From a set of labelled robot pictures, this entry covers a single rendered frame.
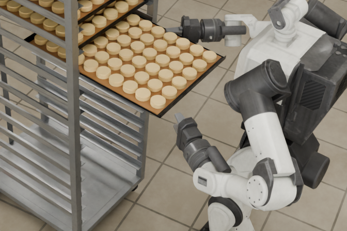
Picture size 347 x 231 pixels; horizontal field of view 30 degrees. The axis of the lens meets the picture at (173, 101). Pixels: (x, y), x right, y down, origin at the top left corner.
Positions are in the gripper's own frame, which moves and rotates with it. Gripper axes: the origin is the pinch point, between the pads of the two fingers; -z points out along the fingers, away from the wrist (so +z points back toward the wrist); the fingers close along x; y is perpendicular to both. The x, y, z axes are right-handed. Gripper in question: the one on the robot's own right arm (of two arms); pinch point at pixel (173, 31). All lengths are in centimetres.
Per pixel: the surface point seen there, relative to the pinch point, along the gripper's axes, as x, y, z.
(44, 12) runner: 18, 12, -47
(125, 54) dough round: 1.8, 14.9, -20.0
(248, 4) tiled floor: -106, -171, 94
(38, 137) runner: -44, 7, -52
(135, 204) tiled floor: -105, -3, -9
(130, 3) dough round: 9.1, -5.5, -15.7
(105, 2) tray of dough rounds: 17.4, 5.4, -26.3
